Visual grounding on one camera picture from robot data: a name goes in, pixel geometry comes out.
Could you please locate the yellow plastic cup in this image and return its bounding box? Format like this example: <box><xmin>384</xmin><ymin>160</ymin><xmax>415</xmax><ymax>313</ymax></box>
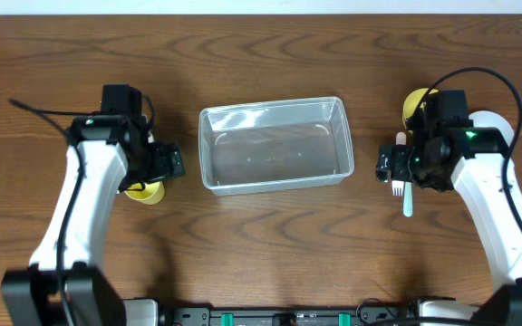
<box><xmin>124</xmin><ymin>182</ymin><xmax>166</xmax><ymax>205</ymax></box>

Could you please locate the yellow plastic bowl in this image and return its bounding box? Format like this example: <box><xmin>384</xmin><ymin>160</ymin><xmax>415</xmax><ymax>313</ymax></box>
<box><xmin>402</xmin><ymin>88</ymin><xmax>438</xmax><ymax>133</ymax></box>

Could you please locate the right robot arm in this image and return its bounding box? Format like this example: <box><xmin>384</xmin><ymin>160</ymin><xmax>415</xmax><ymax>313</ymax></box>
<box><xmin>376</xmin><ymin>126</ymin><xmax>522</xmax><ymax>325</ymax></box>

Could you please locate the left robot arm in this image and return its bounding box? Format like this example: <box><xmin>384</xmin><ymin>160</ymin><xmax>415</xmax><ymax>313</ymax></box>
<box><xmin>1</xmin><ymin>114</ymin><xmax>184</xmax><ymax>325</ymax></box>

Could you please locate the clear plastic container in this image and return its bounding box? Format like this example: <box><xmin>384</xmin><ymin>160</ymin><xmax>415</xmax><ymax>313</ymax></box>
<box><xmin>198</xmin><ymin>96</ymin><xmax>354</xmax><ymax>196</ymax></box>

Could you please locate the pink plastic fork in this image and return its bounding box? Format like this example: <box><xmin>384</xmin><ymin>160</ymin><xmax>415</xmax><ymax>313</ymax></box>
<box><xmin>391</xmin><ymin>132</ymin><xmax>407</xmax><ymax>197</ymax></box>

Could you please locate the green plastic spoon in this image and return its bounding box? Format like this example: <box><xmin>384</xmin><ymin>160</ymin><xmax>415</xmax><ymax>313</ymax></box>
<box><xmin>402</xmin><ymin>182</ymin><xmax>413</xmax><ymax>217</ymax></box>

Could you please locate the grey plastic bowl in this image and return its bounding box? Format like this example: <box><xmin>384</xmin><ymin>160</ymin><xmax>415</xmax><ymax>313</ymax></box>
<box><xmin>469</xmin><ymin>110</ymin><xmax>515</xmax><ymax>146</ymax></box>

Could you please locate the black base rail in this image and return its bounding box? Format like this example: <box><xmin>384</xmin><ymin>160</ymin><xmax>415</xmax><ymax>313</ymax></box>
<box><xmin>122</xmin><ymin>297</ymin><xmax>479</xmax><ymax>326</ymax></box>

